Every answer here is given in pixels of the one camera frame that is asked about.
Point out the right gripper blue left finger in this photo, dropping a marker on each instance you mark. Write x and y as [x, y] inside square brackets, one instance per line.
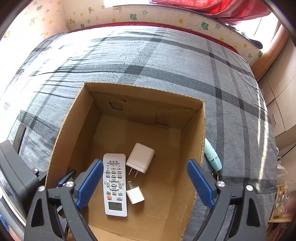
[86, 183]

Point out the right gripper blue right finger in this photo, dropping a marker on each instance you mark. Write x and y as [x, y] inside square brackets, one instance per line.
[203, 182]

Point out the teal cylindrical bottle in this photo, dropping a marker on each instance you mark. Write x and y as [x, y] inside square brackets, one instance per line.
[212, 156]

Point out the white air conditioner remote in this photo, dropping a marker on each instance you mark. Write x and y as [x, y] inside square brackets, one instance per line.
[114, 184]

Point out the small white charger plug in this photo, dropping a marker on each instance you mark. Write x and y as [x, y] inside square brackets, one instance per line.
[134, 193]

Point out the large white charger plug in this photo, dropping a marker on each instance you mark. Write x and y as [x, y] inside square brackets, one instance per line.
[140, 158]

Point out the brown cardboard box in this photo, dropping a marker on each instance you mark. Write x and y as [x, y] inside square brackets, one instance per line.
[158, 132]

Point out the white plastic bags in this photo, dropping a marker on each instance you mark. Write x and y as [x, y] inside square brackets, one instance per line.
[281, 171]

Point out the black smartphone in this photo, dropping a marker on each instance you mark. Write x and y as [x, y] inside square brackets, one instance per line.
[19, 137]

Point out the wooden shelf with snacks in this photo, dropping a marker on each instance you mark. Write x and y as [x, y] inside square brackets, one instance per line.
[284, 206]

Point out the beige wardrobe with drawers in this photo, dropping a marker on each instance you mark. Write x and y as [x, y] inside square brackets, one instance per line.
[278, 89]

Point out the red curtain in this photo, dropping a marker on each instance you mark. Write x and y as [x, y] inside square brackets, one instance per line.
[231, 12]

